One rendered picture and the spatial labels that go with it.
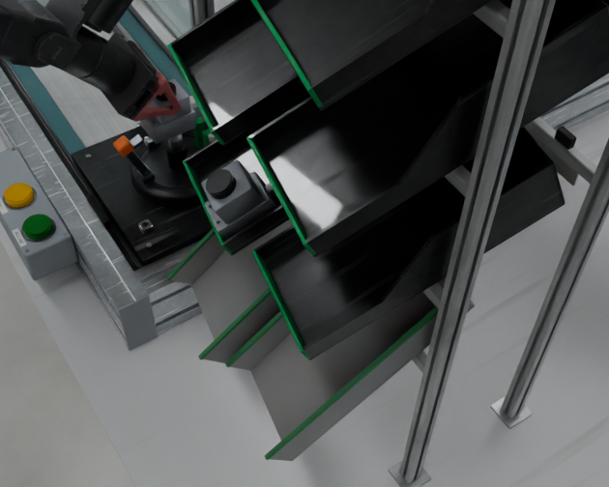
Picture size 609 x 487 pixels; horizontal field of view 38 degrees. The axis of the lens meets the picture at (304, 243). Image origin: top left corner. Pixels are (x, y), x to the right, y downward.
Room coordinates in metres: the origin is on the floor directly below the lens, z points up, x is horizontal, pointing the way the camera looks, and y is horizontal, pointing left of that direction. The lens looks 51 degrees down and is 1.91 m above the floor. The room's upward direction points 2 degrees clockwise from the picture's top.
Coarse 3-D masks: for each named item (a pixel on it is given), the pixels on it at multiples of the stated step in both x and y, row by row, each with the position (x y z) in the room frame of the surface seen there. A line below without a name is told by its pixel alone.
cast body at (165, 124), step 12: (180, 96) 0.87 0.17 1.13; (192, 108) 0.89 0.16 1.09; (144, 120) 0.86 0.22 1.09; (156, 120) 0.86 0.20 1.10; (168, 120) 0.86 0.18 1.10; (180, 120) 0.86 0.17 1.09; (192, 120) 0.87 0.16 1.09; (156, 132) 0.84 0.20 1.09; (168, 132) 0.85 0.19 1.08; (180, 132) 0.86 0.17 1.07
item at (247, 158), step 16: (304, 96) 0.73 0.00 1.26; (256, 128) 0.71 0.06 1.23; (208, 144) 0.69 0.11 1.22; (240, 144) 0.70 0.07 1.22; (192, 160) 0.68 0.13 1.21; (208, 160) 0.69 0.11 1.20; (224, 160) 0.68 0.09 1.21; (240, 160) 0.68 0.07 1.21; (256, 160) 0.67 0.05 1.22; (192, 176) 0.66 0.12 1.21; (208, 176) 0.67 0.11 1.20; (256, 224) 0.58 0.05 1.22; (272, 224) 0.58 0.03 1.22; (224, 240) 0.57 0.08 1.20; (240, 240) 0.57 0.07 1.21; (256, 240) 0.58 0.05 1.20
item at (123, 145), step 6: (120, 138) 0.85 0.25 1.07; (126, 138) 0.85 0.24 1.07; (132, 138) 0.86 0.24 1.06; (138, 138) 0.86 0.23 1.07; (114, 144) 0.84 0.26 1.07; (120, 144) 0.84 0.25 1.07; (126, 144) 0.84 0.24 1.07; (132, 144) 0.85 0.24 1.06; (138, 144) 0.85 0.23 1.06; (120, 150) 0.83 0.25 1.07; (126, 150) 0.84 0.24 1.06; (132, 150) 0.84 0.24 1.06; (126, 156) 0.84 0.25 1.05; (132, 156) 0.84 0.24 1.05; (132, 162) 0.84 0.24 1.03; (138, 162) 0.85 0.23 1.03; (138, 168) 0.85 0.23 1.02; (144, 168) 0.85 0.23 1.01; (144, 174) 0.85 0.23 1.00
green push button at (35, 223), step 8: (32, 216) 0.79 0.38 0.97; (40, 216) 0.79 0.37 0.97; (48, 216) 0.79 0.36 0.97; (24, 224) 0.78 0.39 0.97; (32, 224) 0.78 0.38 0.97; (40, 224) 0.78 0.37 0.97; (48, 224) 0.78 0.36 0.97; (24, 232) 0.76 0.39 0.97; (32, 232) 0.76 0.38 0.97; (40, 232) 0.76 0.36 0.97; (48, 232) 0.77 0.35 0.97
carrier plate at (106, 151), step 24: (96, 144) 0.94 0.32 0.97; (96, 168) 0.89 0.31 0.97; (120, 168) 0.89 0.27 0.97; (96, 192) 0.84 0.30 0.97; (120, 192) 0.84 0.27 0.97; (120, 216) 0.80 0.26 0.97; (144, 216) 0.80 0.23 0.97; (168, 216) 0.80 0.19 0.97; (192, 216) 0.80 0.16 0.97; (144, 240) 0.76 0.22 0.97; (168, 240) 0.76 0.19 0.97; (192, 240) 0.76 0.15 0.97; (144, 264) 0.72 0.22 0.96
